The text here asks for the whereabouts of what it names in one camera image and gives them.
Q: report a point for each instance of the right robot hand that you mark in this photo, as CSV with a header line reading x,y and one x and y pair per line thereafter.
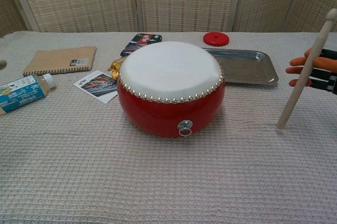
x,y
327,76

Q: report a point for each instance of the rectangular metal tray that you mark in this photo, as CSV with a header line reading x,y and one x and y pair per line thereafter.
x,y
247,69

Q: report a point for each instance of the red drum with white skin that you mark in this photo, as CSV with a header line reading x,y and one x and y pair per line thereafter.
x,y
168,71

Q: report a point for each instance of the red round plastic disc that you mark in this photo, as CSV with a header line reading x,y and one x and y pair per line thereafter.
x,y
216,39

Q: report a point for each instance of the woven folding screen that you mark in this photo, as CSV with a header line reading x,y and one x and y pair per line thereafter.
x,y
184,0

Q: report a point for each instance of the dark box with red label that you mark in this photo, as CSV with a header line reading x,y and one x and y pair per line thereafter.
x,y
143,40

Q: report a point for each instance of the beige woven tablecloth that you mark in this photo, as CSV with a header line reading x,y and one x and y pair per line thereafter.
x,y
168,176

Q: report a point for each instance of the gold foil snack packet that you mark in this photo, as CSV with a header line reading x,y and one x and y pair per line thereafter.
x,y
116,69

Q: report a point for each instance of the white photo postcard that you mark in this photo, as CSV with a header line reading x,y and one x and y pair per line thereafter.
x,y
97,87

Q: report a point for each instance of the brown spiral notebook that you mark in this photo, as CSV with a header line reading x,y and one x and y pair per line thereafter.
x,y
58,59

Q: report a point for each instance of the plastic bottle with blue label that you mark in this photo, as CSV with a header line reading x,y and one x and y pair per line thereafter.
x,y
23,92

